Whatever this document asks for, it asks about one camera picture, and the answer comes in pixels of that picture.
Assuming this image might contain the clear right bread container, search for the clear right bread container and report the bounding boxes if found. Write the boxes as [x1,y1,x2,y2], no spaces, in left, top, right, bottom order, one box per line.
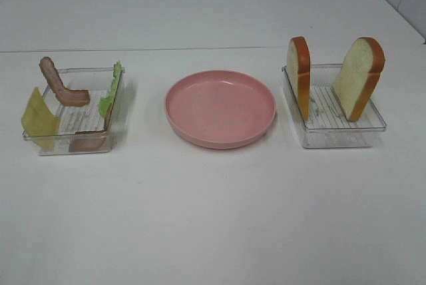
[282,63,387,148]

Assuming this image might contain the green lettuce leaf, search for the green lettuce leaf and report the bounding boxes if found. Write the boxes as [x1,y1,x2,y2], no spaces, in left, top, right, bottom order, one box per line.
[99,61,122,118]

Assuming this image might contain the clear left ingredient container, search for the clear left ingredient container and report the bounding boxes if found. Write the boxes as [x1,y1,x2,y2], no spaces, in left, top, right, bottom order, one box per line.
[23,67,124,156]

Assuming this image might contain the yellow cheese slice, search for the yellow cheese slice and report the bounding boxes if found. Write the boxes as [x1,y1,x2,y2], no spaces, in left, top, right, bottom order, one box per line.
[21,87,61,137]

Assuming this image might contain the bread slice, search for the bread slice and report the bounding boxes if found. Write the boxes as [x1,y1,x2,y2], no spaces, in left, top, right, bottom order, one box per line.
[286,36,310,121]
[332,37,385,121]

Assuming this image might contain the bacon strip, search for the bacon strip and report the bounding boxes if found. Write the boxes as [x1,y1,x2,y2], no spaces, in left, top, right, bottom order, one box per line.
[39,57,91,107]
[69,103,112,152]

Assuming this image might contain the pink round plate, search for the pink round plate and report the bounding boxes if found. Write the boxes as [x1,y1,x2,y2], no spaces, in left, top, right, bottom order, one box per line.
[164,70,276,149]

